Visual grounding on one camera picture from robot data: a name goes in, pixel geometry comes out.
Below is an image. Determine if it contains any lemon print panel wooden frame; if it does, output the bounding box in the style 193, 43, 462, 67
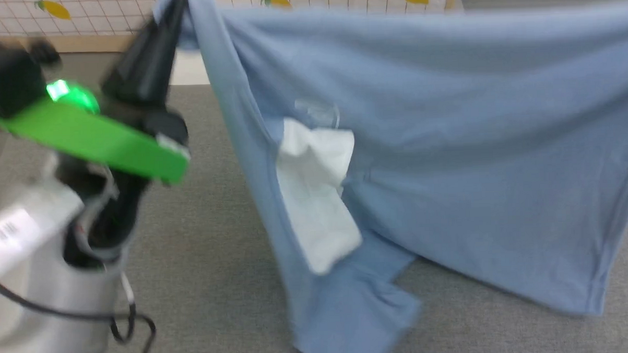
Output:
0, 0, 464, 56

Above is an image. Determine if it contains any white box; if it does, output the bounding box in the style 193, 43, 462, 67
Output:
168, 48, 211, 87

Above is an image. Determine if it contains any grey fabric sofa seat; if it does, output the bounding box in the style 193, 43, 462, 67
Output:
0, 30, 628, 353

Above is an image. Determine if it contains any light blue garment white lining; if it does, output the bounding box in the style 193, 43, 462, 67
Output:
151, 0, 628, 353

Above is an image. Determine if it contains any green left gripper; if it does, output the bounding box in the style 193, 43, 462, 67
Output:
0, 0, 196, 191

